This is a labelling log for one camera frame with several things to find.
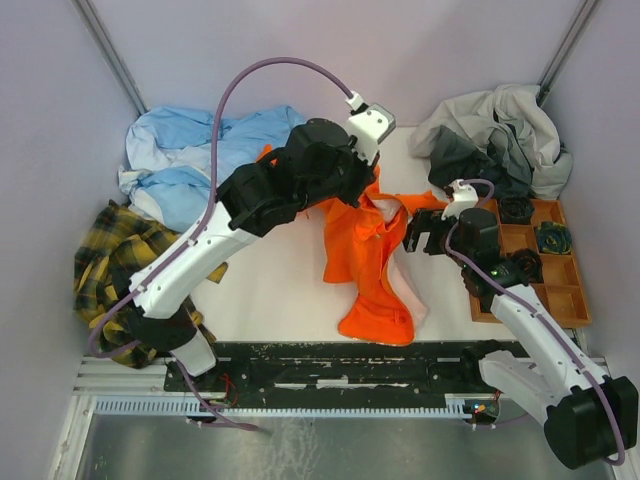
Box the black rolled sock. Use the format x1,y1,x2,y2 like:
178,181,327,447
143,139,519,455
498,196,535,225
507,248,544,283

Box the right aluminium corner rail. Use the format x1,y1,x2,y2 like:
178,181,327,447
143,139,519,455
536,0,603,107

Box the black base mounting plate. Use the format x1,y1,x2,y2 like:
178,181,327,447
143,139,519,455
163,341,536,409

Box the grey crumpled garment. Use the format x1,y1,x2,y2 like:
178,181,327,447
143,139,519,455
409,84,574,200

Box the white slotted cable duct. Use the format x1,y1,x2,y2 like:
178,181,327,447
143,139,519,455
94,390,469,418

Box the aluminium corner rail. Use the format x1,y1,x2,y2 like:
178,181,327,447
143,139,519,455
71,0,148,116
536,0,603,107

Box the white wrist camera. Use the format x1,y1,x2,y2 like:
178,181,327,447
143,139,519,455
344,91,396,165
441,179,494,220

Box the left aluminium corner rail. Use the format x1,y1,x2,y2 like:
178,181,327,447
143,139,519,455
71,0,148,116

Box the dark rolled sock front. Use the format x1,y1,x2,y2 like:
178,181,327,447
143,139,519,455
478,296,493,314

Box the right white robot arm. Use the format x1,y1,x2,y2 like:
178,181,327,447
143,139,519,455
404,208,639,469

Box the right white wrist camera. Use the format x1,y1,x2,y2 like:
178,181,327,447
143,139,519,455
441,179,494,220

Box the orange jacket pink lining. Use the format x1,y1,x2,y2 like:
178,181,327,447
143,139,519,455
254,143,449,347

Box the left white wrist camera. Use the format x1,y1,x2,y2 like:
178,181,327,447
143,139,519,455
344,91,396,165

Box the light blue garment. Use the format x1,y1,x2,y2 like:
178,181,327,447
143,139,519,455
118,106,305,233

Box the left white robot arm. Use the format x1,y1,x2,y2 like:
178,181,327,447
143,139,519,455
128,117,382,390

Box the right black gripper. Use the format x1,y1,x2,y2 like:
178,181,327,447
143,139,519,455
397,207,472,268

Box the yellow black plaid shirt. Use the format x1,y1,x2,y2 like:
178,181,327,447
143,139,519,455
73,198,229,370

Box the wooden compartment tray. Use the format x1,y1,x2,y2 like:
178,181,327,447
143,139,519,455
498,199,591,329

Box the black rolled sock centre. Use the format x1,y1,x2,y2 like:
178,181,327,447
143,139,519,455
507,248,544,283

